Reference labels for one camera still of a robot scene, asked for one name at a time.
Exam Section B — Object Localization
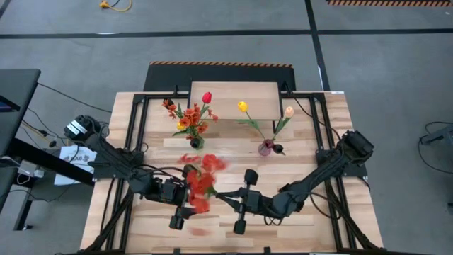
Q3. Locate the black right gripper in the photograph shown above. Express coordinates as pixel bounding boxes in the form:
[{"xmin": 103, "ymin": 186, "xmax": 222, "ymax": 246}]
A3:
[{"xmin": 214, "ymin": 169, "xmax": 272, "ymax": 235}]

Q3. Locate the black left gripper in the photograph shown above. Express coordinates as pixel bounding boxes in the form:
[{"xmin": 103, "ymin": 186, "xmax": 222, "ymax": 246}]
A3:
[{"xmin": 161, "ymin": 164, "xmax": 197, "ymax": 230}]

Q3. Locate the orange artificial flower bunch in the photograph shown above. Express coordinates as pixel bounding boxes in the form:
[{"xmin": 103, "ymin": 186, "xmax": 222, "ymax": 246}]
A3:
[
  {"xmin": 176, "ymin": 152, "xmax": 230, "ymax": 237},
  {"xmin": 162, "ymin": 98, "xmax": 219, "ymax": 142}
]

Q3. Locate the pink glass vase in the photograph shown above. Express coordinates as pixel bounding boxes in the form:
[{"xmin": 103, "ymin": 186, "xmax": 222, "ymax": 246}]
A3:
[{"xmin": 257, "ymin": 138, "xmax": 273, "ymax": 157}]

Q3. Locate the green glass vase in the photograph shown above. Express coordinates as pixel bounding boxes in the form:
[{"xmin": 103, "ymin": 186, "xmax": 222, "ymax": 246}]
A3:
[{"xmin": 189, "ymin": 136, "xmax": 206, "ymax": 151}]

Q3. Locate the cream artificial tulip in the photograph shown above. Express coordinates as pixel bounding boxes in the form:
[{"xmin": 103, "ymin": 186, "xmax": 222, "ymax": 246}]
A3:
[{"xmin": 271, "ymin": 106, "xmax": 295, "ymax": 141}]

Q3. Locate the wooden shelf with black legs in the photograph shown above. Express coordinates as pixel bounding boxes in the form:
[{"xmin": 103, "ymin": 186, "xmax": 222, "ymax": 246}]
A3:
[{"xmin": 186, "ymin": 80, "xmax": 285, "ymax": 135}]

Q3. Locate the white printed paper sheet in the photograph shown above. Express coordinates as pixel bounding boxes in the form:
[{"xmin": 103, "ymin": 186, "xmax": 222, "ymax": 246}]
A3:
[{"xmin": 54, "ymin": 143, "xmax": 99, "ymax": 187}]

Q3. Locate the black hazard-striped floor mat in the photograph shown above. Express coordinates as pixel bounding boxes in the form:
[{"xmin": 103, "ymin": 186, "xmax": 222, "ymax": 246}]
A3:
[{"xmin": 143, "ymin": 60, "xmax": 297, "ymax": 92}]

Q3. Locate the white power strip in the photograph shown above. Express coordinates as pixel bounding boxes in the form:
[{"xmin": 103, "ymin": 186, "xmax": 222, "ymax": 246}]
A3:
[{"xmin": 16, "ymin": 159, "xmax": 46, "ymax": 179}]

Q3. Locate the black desk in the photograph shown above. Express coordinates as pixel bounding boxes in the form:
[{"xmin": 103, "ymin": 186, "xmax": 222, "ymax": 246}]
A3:
[{"xmin": 0, "ymin": 68, "xmax": 96, "ymax": 232}]

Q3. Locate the dark laptop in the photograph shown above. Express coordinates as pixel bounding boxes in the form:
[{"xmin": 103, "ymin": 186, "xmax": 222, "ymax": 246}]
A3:
[{"xmin": 0, "ymin": 94, "xmax": 21, "ymax": 113}]

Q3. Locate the grey floor device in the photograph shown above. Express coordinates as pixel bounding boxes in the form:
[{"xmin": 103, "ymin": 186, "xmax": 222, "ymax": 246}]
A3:
[{"xmin": 419, "ymin": 123, "xmax": 453, "ymax": 146}]

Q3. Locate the black yellow hazard strip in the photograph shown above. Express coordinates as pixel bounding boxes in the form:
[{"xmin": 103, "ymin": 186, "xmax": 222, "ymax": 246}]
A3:
[{"xmin": 325, "ymin": 0, "xmax": 453, "ymax": 8}]

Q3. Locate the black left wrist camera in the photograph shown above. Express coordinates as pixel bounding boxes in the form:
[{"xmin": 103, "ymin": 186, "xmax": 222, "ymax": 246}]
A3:
[{"xmin": 155, "ymin": 178, "xmax": 178, "ymax": 202}]

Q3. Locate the black aluminium rig frame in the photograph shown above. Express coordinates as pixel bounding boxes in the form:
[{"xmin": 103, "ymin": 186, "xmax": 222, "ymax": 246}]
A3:
[{"xmin": 79, "ymin": 84, "xmax": 386, "ymax": 255}]

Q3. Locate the thin black floor cable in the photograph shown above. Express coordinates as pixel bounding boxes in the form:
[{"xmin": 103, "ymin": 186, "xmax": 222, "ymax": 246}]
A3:
[{"xmin": 36, "ymin": 82, "xmax": 113, "ymax": 113}]

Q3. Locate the yellow floor cable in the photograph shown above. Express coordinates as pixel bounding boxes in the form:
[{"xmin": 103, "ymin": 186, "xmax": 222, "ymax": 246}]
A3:
[{"xmin": 98, "ymin": 0, "xmax": 134, "ymax": 13}]

